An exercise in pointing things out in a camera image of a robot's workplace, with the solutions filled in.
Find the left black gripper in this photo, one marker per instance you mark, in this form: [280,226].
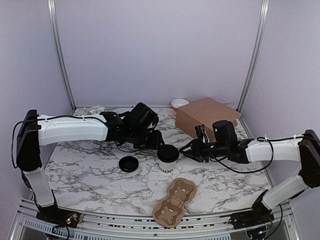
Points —
[156,142]

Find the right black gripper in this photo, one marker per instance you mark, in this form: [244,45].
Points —
[196,146]

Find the single white paper cup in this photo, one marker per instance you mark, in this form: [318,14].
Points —
[167,167]

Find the black plastic cup lid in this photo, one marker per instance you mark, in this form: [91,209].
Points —
[128,164]

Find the brown paper bag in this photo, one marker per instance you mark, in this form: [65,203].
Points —
[205,112]

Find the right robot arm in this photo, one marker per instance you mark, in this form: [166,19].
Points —
[303,149]

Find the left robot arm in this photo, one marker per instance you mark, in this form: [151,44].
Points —
[38,130]

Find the orange bowl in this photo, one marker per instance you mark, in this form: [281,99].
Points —
[178,102]

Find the white canister with stirrers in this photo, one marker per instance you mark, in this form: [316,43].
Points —
[96,110]

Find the brown cardboard cup carrier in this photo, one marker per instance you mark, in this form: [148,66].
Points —
[170,210]

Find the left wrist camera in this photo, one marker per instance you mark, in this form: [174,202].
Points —
[141,117]

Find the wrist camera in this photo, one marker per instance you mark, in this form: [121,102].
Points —
[141,117]
[223,130]

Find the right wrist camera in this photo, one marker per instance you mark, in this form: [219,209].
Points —
[223,130]

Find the right aluminium frame post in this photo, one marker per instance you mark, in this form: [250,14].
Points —
[260,33]

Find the aluminium frame post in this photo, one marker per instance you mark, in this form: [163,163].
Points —
[260,33]
[59,52]

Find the aluminium front rail base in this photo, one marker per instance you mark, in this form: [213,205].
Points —
[102,226]

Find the left aluminium frame post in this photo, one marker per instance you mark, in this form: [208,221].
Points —
[59,52]

